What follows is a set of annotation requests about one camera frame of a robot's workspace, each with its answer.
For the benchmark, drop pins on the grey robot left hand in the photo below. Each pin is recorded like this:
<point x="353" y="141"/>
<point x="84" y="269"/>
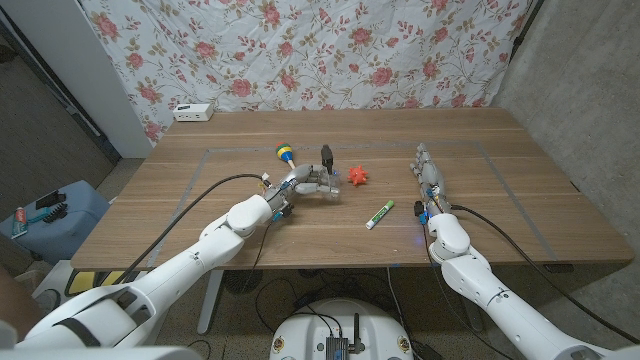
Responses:
<point x="300" y="180"/>

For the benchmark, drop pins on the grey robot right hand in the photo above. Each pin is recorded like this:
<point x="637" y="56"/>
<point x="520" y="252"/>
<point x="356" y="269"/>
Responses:
<point x="431" y="177"/>

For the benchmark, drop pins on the black pump head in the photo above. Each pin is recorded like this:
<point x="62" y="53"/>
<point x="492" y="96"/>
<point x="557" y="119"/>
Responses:
<point x="327" y="155"/>

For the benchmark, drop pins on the clear plastic dispenser bottle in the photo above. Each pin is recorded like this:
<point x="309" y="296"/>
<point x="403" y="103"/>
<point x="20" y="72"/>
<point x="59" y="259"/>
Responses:
<point x="334" y="196"/>

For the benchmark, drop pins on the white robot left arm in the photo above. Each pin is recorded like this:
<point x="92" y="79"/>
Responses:
<point x="200" y="255"/>

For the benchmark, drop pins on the white robot shoulder cover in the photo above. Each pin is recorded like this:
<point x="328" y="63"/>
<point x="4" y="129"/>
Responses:
<point x="100" y="354"/>

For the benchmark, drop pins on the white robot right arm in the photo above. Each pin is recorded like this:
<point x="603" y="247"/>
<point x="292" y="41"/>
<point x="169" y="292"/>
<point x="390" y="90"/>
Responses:
<point x="480" y="280"/>

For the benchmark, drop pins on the multicoloured wooden maraca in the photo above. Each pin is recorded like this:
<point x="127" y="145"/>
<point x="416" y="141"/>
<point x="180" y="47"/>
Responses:
<point x="284" y="151"/>

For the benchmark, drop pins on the red spiky stress ball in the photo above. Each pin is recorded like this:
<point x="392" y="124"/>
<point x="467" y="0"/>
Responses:
<point x="357" y="175"/>

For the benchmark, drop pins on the green and white marker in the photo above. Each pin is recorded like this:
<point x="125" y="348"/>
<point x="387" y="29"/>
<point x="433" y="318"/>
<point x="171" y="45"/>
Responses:
<point x="380" y="215"/>

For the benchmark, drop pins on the white power strip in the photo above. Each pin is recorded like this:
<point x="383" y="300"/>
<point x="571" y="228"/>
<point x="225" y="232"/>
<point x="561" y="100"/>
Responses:
<point x="192" y="112"/>

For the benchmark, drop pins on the floral backdrop cloth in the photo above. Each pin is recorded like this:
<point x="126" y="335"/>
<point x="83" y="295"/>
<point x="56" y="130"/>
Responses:
<point x="310" y="50"/>

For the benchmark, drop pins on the grey table leg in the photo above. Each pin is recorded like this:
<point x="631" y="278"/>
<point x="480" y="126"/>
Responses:
<point x="470" y="305"/>

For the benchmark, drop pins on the white table leg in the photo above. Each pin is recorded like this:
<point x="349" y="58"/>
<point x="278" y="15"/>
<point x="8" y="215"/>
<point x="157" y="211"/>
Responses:
<point x="210" y="300"/>

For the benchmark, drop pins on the white robot torso base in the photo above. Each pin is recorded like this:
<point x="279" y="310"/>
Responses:
<point x="310" y="330"/>

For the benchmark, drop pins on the black antenna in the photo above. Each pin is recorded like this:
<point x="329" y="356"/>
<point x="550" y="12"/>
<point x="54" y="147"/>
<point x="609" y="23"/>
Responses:
<point x="357" y="332"/>

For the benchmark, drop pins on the grey computer module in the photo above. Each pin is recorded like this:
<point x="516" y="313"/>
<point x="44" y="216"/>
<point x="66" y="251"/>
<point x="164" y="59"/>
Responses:
<point x="336" y="347"/>

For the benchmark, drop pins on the black backdrop stand pole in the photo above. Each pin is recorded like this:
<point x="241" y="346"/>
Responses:
<point x="522" y="30"/>

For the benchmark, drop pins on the blue storage box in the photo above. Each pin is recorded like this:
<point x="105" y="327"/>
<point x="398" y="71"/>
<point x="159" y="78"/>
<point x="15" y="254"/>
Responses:
<point x="70" y="230"/>

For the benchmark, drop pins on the yellow and black floor item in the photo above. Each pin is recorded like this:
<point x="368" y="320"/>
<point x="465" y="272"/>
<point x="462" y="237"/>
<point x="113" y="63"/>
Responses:
<point x="82" y="282"/>

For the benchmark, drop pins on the black hair brush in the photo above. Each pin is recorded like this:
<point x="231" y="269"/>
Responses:
<point x="56" y="212"/>

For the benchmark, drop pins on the black flat clip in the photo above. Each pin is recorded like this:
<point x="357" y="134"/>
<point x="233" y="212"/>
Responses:
<point x="50" y="199"/>

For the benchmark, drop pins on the red toothpaste tube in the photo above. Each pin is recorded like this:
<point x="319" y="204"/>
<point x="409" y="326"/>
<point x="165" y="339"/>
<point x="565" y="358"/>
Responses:
<point x="20" y="220"/>

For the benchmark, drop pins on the person's bare limb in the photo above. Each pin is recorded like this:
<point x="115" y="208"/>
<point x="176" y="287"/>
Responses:
<point x="15" y="305"/>

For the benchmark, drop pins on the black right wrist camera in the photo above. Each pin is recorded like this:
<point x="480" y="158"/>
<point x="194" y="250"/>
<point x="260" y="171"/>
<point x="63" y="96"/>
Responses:
<point x="419" y="208"/>

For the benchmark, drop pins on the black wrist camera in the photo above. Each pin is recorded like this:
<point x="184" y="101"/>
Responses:
<point x="286" y="210"/>
<point x="419" y="208"/>

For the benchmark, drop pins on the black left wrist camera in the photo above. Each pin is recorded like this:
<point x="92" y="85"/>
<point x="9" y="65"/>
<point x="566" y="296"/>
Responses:
<point x="286" y="210"/>

